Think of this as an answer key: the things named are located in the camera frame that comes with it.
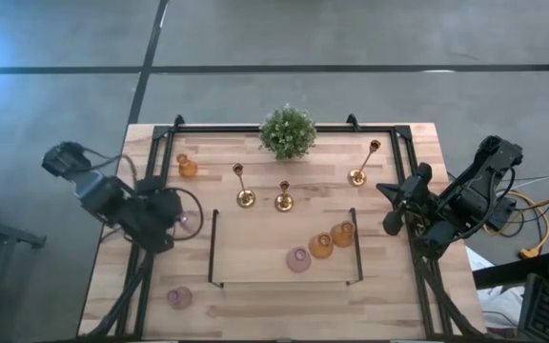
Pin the short brass candlestick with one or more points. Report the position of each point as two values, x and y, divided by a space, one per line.
284 202

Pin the wooden tray with black frame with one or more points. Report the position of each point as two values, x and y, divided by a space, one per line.
255 248

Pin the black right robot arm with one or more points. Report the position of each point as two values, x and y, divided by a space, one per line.
470 200

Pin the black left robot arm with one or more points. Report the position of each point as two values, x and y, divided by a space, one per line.
103 197

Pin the black metal table frame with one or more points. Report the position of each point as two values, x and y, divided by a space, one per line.
331 128

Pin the white paper sheet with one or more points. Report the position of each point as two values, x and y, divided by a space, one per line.
498 300

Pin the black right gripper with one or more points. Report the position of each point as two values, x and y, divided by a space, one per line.
417 197

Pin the tall brass candlestick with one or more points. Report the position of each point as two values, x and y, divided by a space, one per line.
246 198
357 177

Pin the black desk bar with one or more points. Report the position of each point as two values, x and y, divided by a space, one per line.
508 274

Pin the dark grey stand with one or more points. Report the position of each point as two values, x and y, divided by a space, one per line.
12 236

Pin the black power brick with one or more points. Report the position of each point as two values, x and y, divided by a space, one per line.
504 214

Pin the amber ribbed glass candle holder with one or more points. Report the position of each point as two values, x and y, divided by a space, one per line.
342 234
321 246
188 168

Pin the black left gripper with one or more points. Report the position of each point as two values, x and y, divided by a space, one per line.
162 219

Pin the potted green plant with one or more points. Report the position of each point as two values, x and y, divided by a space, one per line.
288 131

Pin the pink ribbed glass candle holder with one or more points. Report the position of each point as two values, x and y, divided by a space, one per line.
179 298
298 260
189 221

